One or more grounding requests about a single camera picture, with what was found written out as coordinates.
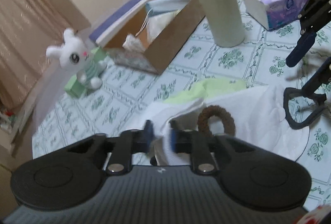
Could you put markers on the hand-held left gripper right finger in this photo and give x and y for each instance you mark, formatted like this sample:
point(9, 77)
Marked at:
point(171, 142)

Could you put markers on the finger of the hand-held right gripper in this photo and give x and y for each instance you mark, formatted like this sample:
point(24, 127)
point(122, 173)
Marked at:
point(316, 79)
point(301, 48)

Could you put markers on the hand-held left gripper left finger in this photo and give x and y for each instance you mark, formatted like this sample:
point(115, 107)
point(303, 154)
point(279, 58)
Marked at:
point(149, 136)

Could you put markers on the brown cardboard box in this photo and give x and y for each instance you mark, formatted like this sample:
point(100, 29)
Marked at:
point(168, 42)

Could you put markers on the brown hair scrunchie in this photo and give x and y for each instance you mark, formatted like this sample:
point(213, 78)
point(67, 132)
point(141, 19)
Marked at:
point(204, 115)

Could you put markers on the light green cloth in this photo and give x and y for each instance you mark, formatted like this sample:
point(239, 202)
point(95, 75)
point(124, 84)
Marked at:
point(206, 88)

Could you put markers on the white quilted cloth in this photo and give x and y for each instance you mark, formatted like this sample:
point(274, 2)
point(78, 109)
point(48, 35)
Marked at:
point(261, 115)

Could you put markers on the small green box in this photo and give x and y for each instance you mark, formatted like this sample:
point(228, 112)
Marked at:
point(76, 86)

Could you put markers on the pale green thermos bottle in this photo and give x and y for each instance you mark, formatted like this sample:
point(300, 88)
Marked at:
point(219, 6)

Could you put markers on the small white cloth piece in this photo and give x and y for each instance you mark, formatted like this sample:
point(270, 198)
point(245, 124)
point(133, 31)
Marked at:
point(133, 42)

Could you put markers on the white bunny plush toy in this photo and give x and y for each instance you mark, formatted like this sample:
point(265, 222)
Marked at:
point(75, 53)

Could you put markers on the blue and white flat box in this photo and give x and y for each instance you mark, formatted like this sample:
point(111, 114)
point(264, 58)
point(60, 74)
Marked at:
point(116, 19)

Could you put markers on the light blue face mask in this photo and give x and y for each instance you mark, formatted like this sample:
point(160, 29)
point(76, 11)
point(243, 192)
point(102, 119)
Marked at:
point(165, 2)

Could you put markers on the red and white thing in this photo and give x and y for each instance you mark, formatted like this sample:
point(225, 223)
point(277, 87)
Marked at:
point(314, 216)

